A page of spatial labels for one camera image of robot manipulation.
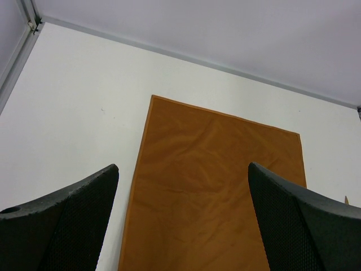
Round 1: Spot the left aluminium frame post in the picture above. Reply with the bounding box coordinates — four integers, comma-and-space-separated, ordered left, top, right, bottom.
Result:
1, 0, 43, 110

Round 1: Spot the orange cloth napkin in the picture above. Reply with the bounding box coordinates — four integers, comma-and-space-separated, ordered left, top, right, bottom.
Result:
118, 95, 306, 270

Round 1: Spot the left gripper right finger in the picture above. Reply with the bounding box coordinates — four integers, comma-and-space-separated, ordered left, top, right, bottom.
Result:
248, 163, 360, 270

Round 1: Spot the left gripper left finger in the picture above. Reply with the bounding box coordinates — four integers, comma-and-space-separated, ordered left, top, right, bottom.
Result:
1, 164, 119, 270

